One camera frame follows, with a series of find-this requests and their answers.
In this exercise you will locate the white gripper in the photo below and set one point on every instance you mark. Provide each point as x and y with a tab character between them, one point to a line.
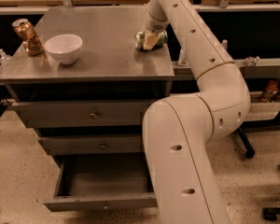
156	25

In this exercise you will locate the green soda can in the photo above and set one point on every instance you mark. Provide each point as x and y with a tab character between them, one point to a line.
139	39

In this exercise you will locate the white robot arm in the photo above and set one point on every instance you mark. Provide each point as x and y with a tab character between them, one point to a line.
176	129

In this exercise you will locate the grey drawer cabinet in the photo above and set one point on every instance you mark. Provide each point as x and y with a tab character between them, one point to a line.
110	66

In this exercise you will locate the top grey drawer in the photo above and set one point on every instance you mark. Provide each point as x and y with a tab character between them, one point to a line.
61	114

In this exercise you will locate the grey drawer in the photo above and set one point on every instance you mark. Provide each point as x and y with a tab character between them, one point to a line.
102	182
61	114
91	144

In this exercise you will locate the middle grey drawer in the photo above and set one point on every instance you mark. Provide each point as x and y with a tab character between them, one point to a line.
91	144

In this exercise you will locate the orange soda can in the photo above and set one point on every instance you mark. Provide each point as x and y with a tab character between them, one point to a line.
30	39

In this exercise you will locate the bottom grey drawer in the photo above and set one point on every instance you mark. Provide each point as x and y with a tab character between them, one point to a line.
102	182

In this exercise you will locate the white pump bottle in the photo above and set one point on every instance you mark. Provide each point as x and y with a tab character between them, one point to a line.
182	59

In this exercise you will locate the clear water bottle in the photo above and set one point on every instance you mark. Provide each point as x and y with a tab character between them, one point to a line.
225	44

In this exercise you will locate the white bowl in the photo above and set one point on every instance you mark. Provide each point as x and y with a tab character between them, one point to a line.
64	48

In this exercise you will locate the crumpled clear wrapper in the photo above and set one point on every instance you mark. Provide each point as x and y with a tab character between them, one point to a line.
251	61

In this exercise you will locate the orange bottle under shelf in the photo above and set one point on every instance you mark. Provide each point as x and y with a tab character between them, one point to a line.
268	91

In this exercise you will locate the black stand leg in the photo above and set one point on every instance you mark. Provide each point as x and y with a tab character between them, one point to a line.
249	150

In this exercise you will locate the clear sanitizer bottle left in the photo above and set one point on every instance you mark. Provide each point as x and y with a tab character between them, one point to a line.
4	58

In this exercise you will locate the black chair base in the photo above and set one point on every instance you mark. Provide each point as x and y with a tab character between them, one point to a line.
271	213

